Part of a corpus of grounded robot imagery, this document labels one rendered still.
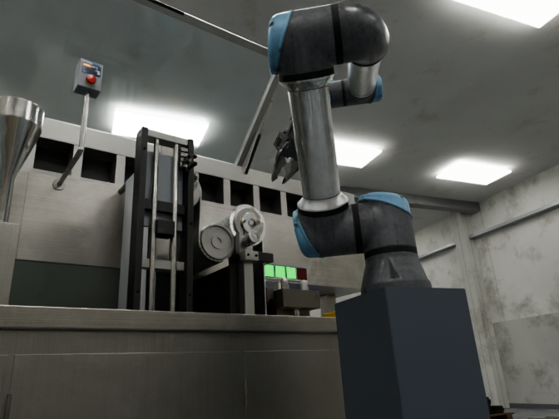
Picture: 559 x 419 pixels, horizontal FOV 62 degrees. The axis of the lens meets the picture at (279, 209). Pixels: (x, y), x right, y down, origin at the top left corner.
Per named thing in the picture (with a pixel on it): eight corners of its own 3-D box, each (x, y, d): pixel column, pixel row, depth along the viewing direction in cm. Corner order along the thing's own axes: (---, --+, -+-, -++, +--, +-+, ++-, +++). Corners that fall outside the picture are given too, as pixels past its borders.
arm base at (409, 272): (447, 290, 97) (439, 244, 100) (388, 288, 91) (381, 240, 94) (403, 302, 110) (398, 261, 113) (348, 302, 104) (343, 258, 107)
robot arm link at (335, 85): (341, 81, 125) (340, 77, 135) (300, 86, 126) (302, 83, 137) (344, 110, 127) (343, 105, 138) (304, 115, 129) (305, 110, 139)
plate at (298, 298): (283, 306, 151) (282, 288, 153) (223, 322, 181) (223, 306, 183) (320, 308, 160) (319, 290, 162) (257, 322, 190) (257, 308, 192)
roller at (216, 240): (201, 257, 143) (201, 220, 147) (168, 274, 162) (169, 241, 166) (234, 260, 150) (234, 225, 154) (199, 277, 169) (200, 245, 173)
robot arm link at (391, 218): (421, 242, 97) (410, 183, 102) (356, 248, 99) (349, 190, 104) (414, 256, 108) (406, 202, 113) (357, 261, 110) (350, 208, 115)
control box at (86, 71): (79, 81, 137) (81, 54, 141) (72, 92, 142) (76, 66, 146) (102, 89, 142) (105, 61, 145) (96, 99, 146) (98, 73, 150)
